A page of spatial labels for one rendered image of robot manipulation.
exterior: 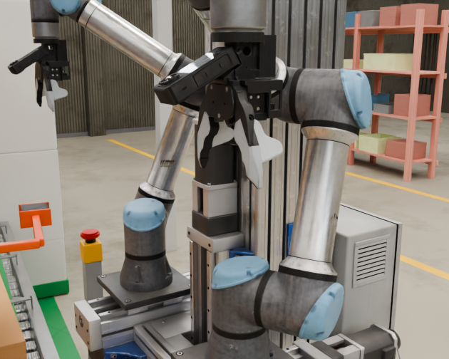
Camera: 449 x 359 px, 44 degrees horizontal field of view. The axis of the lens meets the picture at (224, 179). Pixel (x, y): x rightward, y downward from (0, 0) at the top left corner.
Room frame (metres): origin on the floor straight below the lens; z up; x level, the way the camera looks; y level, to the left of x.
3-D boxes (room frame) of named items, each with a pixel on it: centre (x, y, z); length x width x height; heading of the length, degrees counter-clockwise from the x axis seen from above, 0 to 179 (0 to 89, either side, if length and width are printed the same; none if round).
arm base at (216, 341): (1.07, -0.03, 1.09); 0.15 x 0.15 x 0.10
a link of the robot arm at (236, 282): (1.07, -0.04, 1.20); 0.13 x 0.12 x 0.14; 61
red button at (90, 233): (1.93, 0.49, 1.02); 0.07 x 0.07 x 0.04
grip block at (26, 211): (1.55, 0.55, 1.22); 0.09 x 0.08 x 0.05; 111
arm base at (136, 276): (1.50, 0.23, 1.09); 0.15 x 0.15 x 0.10
